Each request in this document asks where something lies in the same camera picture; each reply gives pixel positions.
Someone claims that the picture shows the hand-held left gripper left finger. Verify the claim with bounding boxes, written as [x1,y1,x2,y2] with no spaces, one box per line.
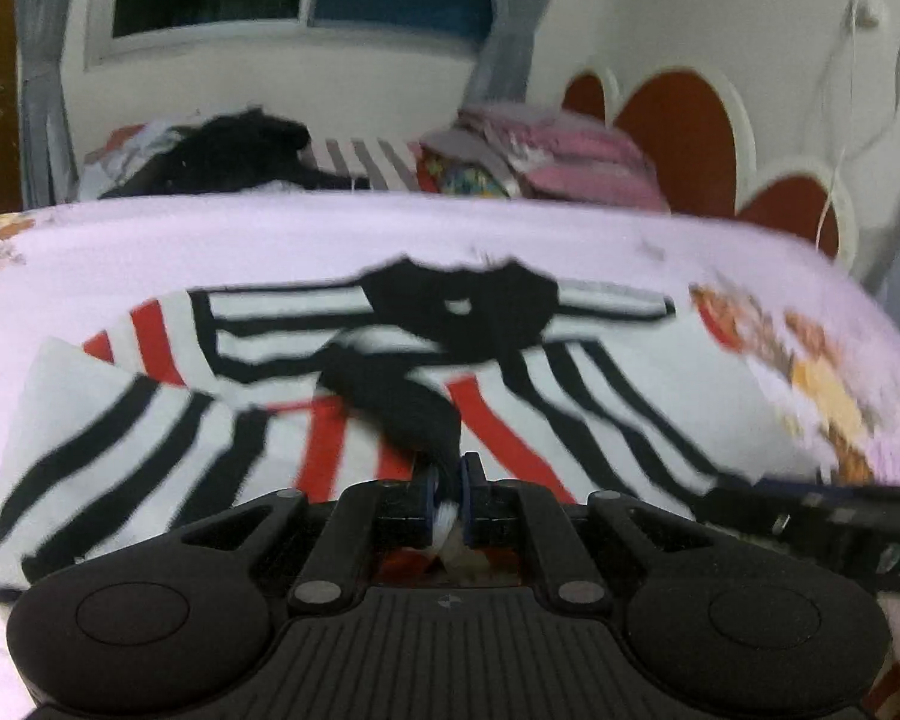
[182,463,443,612]

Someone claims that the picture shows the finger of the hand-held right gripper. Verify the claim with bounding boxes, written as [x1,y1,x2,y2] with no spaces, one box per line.
[694,475,822,545]

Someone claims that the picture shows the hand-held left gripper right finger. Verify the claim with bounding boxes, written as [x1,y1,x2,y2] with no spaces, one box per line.
[457,454,712,606]

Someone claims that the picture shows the white black red striped shirt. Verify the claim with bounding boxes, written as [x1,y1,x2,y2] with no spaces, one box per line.
[0,255,818,601]

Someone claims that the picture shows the pile of black clothes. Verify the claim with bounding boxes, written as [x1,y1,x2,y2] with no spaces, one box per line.
[97,109,372,201]

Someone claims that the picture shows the white patterned clothes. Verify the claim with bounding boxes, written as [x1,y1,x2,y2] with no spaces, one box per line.
[81,120,196,185]

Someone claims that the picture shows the colourful patterned cloth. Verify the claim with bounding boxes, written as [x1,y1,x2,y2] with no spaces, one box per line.
[418,148,512,200]

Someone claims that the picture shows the pink floral bedsheet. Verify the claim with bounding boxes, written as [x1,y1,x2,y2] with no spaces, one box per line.
[0,191,900,720]

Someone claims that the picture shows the grey white striped cloth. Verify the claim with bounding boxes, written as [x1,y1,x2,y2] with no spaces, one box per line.
[304,136,430,194]

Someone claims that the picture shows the white and brown scalloped headboard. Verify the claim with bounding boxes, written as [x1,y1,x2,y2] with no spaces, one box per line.
[526,64,863,272]

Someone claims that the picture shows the stack of pink folded bedding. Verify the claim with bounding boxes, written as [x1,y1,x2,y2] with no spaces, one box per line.
[420,99,672,212]

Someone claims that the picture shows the grey curtain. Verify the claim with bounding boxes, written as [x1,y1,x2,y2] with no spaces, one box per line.
[463,0,595,112]
[13,0,85,209]

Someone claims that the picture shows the white cable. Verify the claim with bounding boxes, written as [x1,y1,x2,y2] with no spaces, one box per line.
[811,0,882,260]

